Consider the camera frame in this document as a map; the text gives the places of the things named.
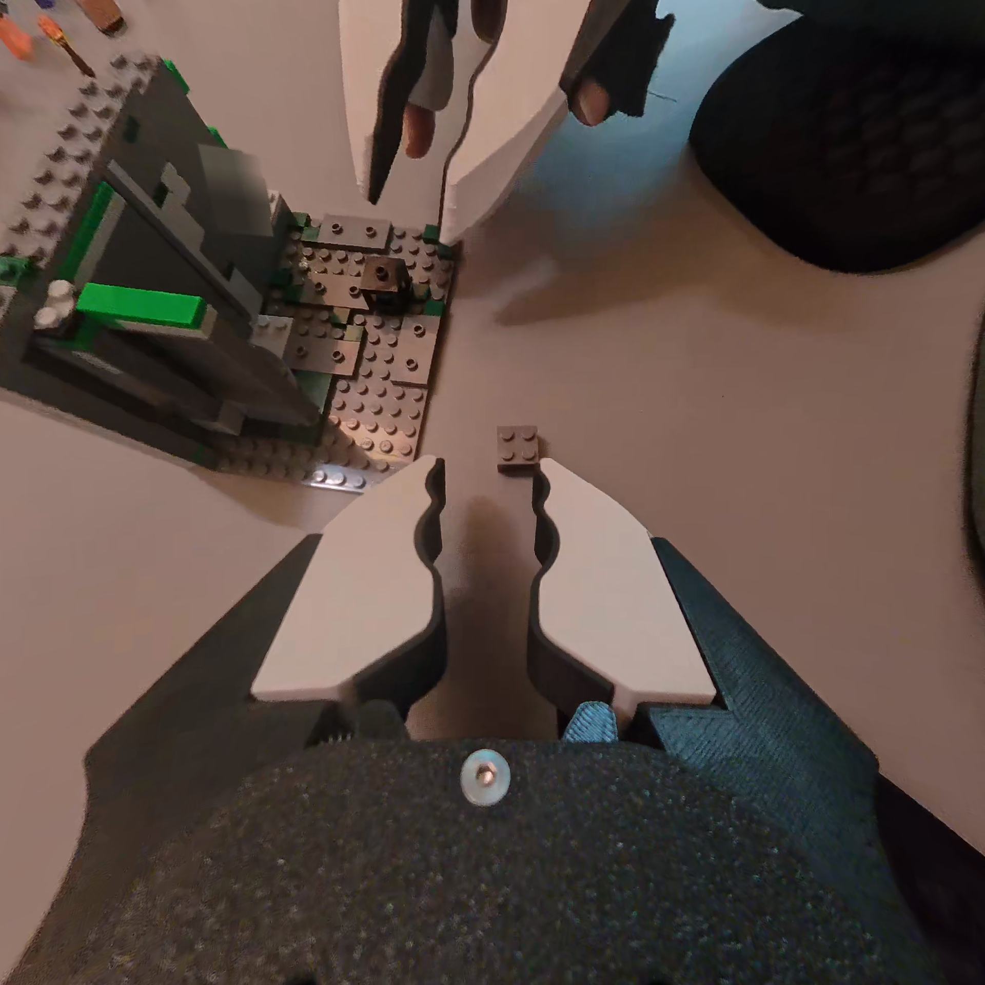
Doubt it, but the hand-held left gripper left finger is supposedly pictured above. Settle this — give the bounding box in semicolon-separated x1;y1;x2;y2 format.
250;456;447;720

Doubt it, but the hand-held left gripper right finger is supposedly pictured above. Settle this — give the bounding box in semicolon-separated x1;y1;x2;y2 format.
529;458;718;728

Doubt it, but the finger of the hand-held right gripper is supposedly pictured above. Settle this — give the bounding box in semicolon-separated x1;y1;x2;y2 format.
339;0;437;207
440;0;594;246

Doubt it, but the grey square toy brick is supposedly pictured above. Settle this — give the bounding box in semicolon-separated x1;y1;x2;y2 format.
496;425;540;476

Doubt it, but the grey green toy brick model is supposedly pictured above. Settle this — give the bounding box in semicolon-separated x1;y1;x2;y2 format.
0;52;463;494

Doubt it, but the grey desk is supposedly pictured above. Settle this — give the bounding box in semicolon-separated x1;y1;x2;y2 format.
0;0;985;963

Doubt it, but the person's right hand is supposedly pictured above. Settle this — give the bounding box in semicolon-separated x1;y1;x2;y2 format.
404;0;614;159

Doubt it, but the orange minifigure with sword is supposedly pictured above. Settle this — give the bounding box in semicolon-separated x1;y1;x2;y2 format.
0;14;98;80

